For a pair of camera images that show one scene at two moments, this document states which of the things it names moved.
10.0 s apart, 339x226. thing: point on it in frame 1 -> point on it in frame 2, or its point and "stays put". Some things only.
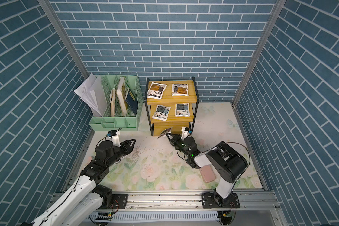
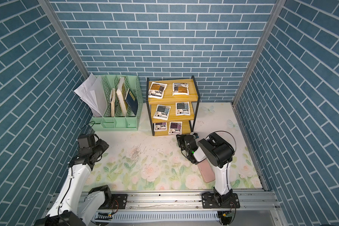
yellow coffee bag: (180, 89) stays put
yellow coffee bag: (156, 91) stays put
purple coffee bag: (165, 132) -> (175, 128)
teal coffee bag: (182, 109) stays put
